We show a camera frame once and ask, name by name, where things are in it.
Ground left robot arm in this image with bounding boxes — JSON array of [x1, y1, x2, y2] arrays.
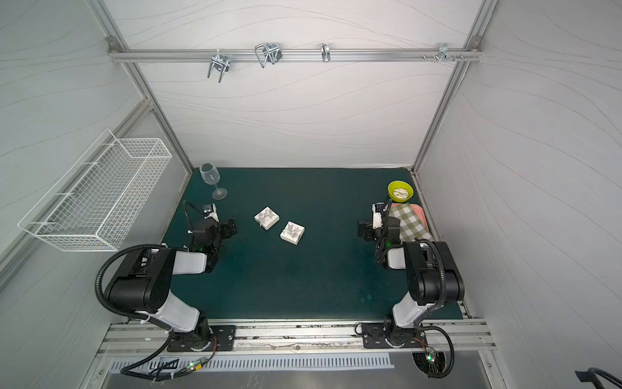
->
[[94, 217, 237, 352]]

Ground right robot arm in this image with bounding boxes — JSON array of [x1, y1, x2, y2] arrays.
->
[[357, 217, 465, 349]]

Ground white closed jewelry box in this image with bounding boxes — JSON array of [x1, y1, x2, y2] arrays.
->
[[254, 207, 280, 230]]

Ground green checkered cloth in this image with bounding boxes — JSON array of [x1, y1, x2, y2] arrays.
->
[[390, 203, 433, 242]]

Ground pink tray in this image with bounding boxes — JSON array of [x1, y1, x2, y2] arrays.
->
[[410, 204, 430, 232]]

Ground green bowl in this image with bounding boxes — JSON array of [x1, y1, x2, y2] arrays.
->
[[387, 181, 414, 204]]

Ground clear wine glass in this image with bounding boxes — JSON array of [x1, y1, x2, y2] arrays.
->
[[199, 163, 228, 200]]

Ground metal clamp hook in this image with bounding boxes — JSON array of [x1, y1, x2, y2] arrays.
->
[[207, 53, 230, 83]]

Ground aluminium crossbar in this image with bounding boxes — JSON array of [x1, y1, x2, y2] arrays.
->
[[109, 46, 484, 63]]

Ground metal carabiner hook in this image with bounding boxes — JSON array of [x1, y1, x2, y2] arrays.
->
[[254, 42, 283, 68]]

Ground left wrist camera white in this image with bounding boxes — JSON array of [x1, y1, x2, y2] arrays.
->
[[202, 204, 220, 222]]

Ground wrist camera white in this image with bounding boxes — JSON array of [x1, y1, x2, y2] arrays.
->
[[372, 203, 385, 230], [202, 204, 220, 222]]

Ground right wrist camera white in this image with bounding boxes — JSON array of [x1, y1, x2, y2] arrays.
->
[[372, 203, 385, 230]]

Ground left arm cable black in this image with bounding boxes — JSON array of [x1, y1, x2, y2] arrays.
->
[[94, 244, 168, 322]]

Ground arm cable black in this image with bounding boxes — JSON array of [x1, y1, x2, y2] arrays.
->
[[94, 244, 168, 322], [412, 326, 455, 379]]

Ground white wire basket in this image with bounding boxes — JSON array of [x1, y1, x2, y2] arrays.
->
[[18, 130, 172, 252]]

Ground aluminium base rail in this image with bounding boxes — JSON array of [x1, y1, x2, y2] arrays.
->
[[96, 318, 497, 358]]

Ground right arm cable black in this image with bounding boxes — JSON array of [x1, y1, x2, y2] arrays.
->
[[412, 326, 455, 379]]

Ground small metal ring hook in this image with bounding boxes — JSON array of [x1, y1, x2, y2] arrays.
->
[[321, 43, 331, 63]]

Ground metal bracket hook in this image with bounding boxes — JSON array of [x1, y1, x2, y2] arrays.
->
[[421, 44, 464, 63]]

